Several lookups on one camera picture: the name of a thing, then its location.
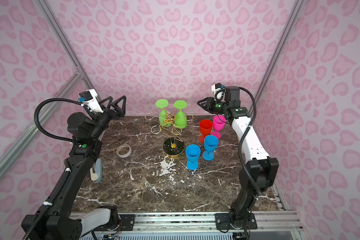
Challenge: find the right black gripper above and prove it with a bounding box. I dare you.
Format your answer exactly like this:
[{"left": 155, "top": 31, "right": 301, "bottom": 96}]
[{"left": 197, "top": 97, "right": 231, "bottom": 116}]

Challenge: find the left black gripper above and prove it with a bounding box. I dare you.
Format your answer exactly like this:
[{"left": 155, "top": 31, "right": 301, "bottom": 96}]
[{"left": 90, "top": 96, "right": 125, "bottom": 142}]

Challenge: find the magenta wine glass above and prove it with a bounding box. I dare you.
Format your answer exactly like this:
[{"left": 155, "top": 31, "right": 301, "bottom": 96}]
[{"left": 211, "top": 115, "right": 227, "bottom": 139}]

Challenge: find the red wine glass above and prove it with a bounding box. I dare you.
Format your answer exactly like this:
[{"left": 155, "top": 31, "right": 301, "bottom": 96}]
[{"left": 199, "top": 120, "right": 213, "bottom": 144}]

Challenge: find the green wine glass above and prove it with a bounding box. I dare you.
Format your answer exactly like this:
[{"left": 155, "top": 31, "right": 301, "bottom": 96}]
[
  {"left": 174, "top": 100, "right": 187, "bottom": 129},
  {"left": 156, "top": 99, "right": 172, "bottom": 127}
]

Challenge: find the blue wine glass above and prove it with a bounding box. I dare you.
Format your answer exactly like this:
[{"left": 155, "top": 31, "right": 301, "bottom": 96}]
[
  {"left": 186, "top": 145, "right": 201, "bottom": 171},
  {"left": 203, "top": 135, "right": 219, "bottom": 161}
]

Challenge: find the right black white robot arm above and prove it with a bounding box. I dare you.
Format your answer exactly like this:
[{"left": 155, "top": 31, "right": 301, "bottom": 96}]
[{"left": 197, "top": 83, "right": 279, "bottom": 239}]

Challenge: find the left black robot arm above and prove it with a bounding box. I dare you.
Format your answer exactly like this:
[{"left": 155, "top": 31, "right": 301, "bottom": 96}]
[{"left": 22, "top": 93, "right": 127, "bottom": 240}]

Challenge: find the clear tape roll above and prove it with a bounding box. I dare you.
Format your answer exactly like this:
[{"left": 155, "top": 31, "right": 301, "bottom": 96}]
[{"left": 117, "top": 144, "right": 132, "bottom": 159}]

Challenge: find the grey blue flat object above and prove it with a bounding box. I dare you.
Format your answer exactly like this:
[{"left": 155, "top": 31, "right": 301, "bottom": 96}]
[{"left": 90, "top": 158, "right": 103, "bottom": 183}]

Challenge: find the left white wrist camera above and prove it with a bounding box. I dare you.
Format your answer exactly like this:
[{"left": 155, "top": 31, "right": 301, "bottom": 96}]
[{"left": 79, "top": 89, "right": 104, "bottom": 113}]

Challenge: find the right black cable hose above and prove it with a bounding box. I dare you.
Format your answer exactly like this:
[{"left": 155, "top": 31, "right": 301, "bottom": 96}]
[{"left": 215, "top": 86, "right": 263, "bottom": 196}]

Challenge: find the black cable hose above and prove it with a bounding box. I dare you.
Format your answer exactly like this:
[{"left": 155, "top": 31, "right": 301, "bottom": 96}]
[
  {"left": 33, "top": 98, "right": 83, "bottom": 142},
  {"left": 215, "top": 86, "right": 263, "bottom": 196}
]

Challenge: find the gold wire glass rack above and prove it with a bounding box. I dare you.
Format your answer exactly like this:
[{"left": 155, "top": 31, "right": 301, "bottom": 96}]
[{"left": 145, "top": 109, "right": 186, "bottom": 157}]

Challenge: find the left black cable hose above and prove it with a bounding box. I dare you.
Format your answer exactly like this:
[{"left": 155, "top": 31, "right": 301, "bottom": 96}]
[{"left": 33, "top": 98, "right": 83, "bottom": 142}]

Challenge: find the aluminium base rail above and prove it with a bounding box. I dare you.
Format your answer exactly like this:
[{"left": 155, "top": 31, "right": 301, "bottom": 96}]
[{"left": 71, "top": 210, "right": 307, "bottom": 240}]

